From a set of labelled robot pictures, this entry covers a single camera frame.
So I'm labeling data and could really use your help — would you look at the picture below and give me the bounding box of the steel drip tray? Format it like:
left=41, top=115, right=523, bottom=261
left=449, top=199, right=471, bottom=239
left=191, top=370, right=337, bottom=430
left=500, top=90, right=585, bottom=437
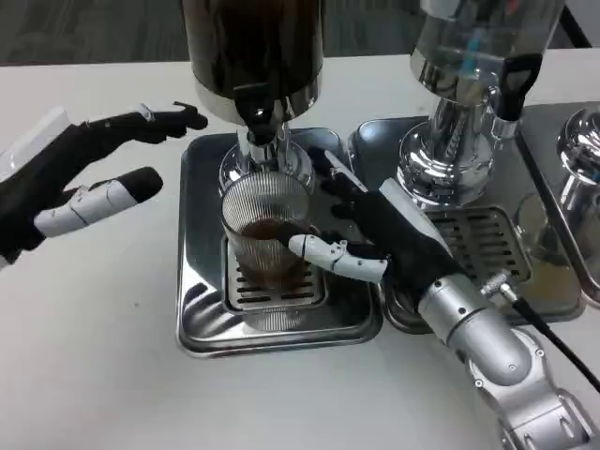
left=348, top=116, right=587, bottom=335
left=176, top=128, right=384, bottom=360
left=515, top=102, right=600, bottom=304

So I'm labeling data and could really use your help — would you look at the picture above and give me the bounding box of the steel slotted tray grid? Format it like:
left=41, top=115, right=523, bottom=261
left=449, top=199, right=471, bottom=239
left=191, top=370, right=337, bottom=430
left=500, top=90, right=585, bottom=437
left=223, top=236, right=328, bottom=313
left=424, top=207, right=533, bottom=282

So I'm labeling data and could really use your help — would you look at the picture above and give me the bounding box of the clear ribbed glass cup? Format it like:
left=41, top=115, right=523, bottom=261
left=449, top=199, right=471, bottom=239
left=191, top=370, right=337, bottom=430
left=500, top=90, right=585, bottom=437
left=219, top=171, right=323, bottom=292

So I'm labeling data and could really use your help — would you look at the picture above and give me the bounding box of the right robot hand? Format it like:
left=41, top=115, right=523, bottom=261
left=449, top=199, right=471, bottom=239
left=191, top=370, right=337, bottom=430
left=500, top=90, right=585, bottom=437
left=276, top=145, right=465, bottom=310

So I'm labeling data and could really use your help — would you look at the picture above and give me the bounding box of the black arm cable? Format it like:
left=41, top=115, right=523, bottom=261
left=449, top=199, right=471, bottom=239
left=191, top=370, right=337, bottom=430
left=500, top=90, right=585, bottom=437
left=485, top=276, right=600, bottom=395

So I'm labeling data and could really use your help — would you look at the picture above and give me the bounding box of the black tap with chrome nozzle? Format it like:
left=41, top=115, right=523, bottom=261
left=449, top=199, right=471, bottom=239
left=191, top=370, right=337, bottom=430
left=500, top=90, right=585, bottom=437
left=232, top=83, right=282, bottom=163

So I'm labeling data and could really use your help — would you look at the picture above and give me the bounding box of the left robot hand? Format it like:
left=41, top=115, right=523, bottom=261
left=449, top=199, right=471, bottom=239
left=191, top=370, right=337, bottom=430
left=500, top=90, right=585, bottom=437
left=0, top=100, right=209, bottom=273

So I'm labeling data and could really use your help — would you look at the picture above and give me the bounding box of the chrome dispenser pedestal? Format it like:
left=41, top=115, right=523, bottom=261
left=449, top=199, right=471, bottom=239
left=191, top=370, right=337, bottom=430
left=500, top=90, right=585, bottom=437
left=555, top=107, right=600, bottom=245

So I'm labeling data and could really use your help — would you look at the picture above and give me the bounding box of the dark drink dispenser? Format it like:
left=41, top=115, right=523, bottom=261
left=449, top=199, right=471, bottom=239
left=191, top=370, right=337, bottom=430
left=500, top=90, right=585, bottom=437
left=180, top=0, right=325, bottom=198

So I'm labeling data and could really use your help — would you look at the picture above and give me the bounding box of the black looped tap handle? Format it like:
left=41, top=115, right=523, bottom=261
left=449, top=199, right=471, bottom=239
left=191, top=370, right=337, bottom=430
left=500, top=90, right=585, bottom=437
left=489, top=53, right=544, bottom=137

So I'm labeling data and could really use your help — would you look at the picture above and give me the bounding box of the clear drink dispenser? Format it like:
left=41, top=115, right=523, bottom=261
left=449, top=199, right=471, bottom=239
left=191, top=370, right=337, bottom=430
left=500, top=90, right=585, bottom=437
left=397, top=0, right=566, bottom=210

